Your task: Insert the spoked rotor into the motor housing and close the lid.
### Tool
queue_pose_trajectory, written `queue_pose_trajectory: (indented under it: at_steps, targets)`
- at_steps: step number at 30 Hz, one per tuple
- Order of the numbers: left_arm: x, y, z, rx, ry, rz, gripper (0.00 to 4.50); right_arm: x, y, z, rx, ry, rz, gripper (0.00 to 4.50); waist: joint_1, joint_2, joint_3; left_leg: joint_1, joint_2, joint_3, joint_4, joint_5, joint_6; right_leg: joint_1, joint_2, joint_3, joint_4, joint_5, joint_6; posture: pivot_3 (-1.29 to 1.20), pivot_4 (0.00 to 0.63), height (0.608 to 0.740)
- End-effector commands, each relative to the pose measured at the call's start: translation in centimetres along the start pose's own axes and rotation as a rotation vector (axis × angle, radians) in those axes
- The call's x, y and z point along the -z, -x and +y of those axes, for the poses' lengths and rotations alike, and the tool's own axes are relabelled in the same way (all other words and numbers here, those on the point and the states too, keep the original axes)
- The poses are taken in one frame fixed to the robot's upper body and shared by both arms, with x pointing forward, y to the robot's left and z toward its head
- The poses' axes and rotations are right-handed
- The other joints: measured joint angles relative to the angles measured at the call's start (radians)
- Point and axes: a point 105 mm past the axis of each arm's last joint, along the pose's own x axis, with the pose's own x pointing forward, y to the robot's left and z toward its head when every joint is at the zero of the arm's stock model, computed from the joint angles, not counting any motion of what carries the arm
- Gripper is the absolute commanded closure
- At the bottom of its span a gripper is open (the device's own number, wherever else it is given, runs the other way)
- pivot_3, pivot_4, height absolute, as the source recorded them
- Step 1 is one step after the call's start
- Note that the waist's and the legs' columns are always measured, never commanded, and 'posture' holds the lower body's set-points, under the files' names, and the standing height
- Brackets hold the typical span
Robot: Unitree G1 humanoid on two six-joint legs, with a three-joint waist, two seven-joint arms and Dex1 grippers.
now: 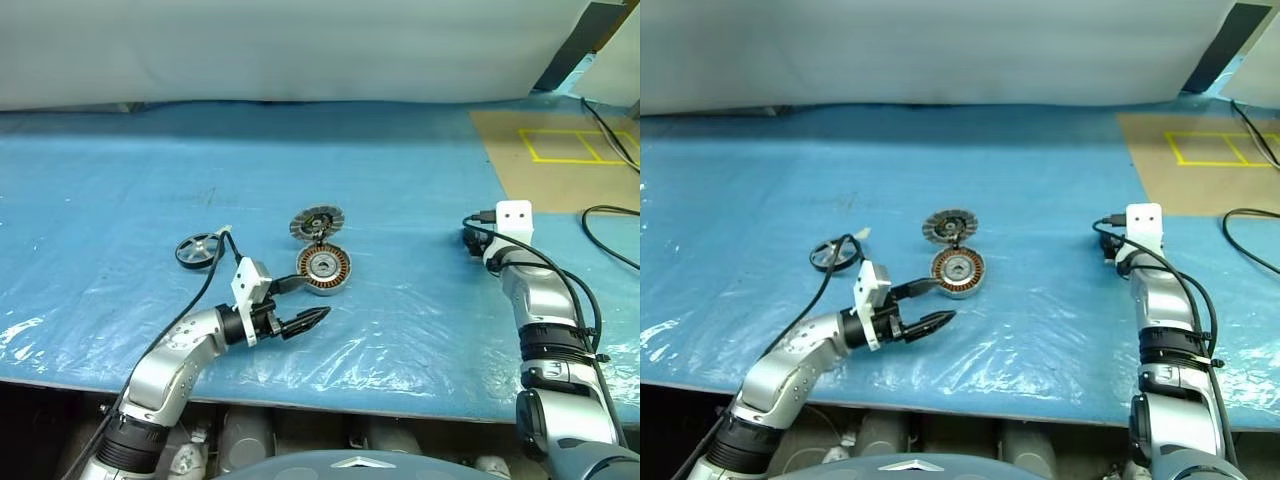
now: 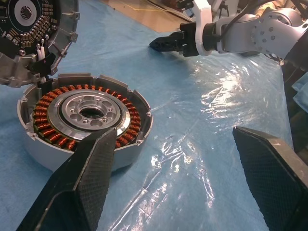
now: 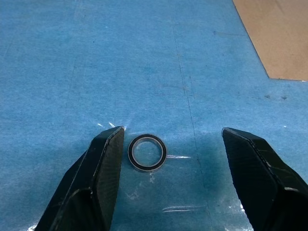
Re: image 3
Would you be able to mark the blue table mat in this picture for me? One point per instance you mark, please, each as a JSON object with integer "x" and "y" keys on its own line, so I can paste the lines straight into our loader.
{"x": 72, "y": 72}

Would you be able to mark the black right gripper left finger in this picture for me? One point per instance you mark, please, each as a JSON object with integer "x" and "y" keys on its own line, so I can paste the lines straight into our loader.
{"x": 96, "y": 183}

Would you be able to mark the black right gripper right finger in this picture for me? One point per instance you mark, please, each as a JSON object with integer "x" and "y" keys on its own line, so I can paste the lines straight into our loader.
{"x": 262, "y": 187}

